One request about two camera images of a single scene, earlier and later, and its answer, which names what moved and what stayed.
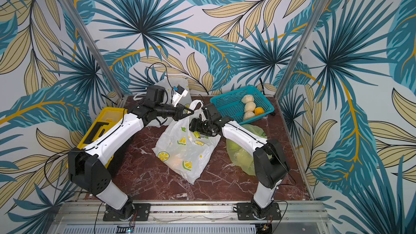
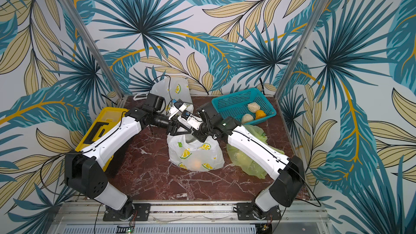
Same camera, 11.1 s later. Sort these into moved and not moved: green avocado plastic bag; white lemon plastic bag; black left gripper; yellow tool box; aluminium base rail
Moved: black left gripper; white lemon plastic bag
Not moved: aluminium base rail; yellow tool box; green avocado plastic bag
